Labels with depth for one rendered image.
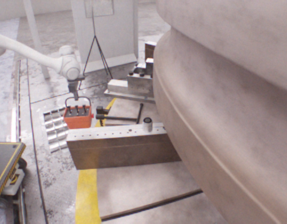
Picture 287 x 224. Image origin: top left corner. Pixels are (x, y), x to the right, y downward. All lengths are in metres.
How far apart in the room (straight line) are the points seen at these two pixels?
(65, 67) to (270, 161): 1.07
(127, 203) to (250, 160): 1.04
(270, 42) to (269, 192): 0.52
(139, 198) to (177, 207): 0.31
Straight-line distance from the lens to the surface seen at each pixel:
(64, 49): 1.29
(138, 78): 2.38
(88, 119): 1.41
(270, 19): 0.59
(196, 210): 1.63
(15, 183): 2.27
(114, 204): 1.61
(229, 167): 0.85
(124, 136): 1.52
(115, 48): 4.46
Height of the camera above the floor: 1.74
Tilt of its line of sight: 37 degrees down
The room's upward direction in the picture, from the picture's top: straight up
